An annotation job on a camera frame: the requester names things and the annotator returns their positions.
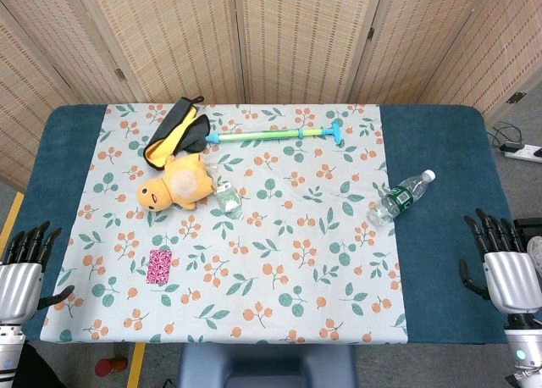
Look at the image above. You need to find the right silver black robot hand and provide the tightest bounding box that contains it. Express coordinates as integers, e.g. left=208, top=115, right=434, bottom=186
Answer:
left=459, top=208, right=542, bottom=318

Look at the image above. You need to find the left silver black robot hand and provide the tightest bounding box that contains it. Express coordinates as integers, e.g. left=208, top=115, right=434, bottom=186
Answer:
left=0, top=220, right=75, bottom=325

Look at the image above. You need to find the pink patterned block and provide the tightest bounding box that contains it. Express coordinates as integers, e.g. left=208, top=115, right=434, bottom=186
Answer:
left=146, top=248, right=174, bottom=285

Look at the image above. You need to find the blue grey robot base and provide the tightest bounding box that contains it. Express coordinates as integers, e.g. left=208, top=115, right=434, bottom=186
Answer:
left=177, top=344, right=359, bottom=388

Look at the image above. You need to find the black box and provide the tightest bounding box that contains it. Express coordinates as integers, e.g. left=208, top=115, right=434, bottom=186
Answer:
left=512, top=218, right=542, bottom=239

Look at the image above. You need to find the red orange cylinder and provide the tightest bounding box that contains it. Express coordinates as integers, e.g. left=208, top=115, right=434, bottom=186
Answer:
left=94, top=356, right=129, bottom=377

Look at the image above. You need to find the white power strip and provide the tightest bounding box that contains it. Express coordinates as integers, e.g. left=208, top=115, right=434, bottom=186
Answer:
left=499, top=143, right=542, bottom=164

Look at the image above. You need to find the clear water bottle green label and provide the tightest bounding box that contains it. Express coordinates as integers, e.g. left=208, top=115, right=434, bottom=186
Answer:
left=366, top=169, right=437, bottom=228

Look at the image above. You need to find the teal table cover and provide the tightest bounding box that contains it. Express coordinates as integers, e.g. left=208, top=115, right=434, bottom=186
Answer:
left=0, top=103, right=523, bottom=346

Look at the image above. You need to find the woven bamboo screen panel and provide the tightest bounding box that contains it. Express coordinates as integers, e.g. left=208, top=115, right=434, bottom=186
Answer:
left=0, top=0, right=143, bottom=108
left=346, top=0, right=503, bottom=108
left=0, top=2, right=80, bottom=192
left=423, top=0, right=542, bottom=122
left=232, top=0, right=386, bottom=105
left=71, top=0, right=249, bottom=105

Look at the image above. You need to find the yellow plush duck toy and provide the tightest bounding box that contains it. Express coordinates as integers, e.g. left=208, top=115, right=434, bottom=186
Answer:
left=135, top=152, right=215, bottom=213

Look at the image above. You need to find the small green clear packet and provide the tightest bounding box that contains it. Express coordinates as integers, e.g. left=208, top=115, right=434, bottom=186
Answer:
left=213, top=180, right=245, bottom=219

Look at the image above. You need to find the grey yellow fabric pouch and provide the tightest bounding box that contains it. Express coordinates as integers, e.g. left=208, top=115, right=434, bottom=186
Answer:
left=142, top=95, right=212, bottom=171

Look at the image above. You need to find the floral leaf print tablecloth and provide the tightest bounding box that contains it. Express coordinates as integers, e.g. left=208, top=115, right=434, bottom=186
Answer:
left=40, top=103, right=410, bottom=346

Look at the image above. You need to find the green blue water squirter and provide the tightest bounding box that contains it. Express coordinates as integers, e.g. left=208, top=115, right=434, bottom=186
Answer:
left=205, top=119, right=345, bottom=147

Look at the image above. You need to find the black power cable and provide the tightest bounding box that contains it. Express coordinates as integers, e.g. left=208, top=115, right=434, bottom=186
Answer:
left=486, top=123, right=524, bottom=147

